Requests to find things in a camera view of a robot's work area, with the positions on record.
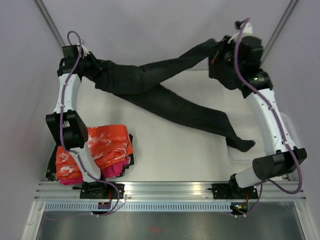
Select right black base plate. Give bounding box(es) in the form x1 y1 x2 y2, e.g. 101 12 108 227
208 183 259 200

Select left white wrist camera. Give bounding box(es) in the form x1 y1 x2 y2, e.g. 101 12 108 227
81 45 90 58

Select white slotted cable duct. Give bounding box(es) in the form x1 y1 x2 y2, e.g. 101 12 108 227
45 201 232 212

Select right aluminium frame post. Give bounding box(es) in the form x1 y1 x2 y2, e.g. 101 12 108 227
261 0 300 62

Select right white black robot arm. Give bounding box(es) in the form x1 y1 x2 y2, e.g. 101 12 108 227
208 35 307 198

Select orange white folded trousers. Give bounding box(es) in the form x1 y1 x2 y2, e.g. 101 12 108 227
55 124 134 185

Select aluminium frame post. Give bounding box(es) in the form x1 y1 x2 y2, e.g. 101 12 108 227
261 0 300 62
33 0 66 48

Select left aluminium frame post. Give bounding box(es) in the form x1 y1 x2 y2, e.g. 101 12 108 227
33 0 66 48

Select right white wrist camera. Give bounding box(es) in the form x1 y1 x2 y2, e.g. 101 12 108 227
228 20 253 44

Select white plastic basket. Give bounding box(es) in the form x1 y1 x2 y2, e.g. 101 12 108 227
226 111 300 166

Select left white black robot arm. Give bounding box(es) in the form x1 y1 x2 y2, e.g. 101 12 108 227
45 45 109 199

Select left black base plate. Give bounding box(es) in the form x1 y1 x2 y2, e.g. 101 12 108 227
79 182 125 200

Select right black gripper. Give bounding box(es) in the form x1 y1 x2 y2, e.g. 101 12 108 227
208 34 246 74

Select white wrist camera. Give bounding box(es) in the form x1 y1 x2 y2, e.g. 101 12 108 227
81 45 90 58
228 20 253 44

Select pink folded trousers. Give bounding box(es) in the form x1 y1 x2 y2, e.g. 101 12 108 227
58 154 134 186

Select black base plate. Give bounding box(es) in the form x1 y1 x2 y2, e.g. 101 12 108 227
79 182 125 200
208 183 259 200

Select aluminium mounting rail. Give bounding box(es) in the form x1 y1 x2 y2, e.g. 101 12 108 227
33 181 307 202

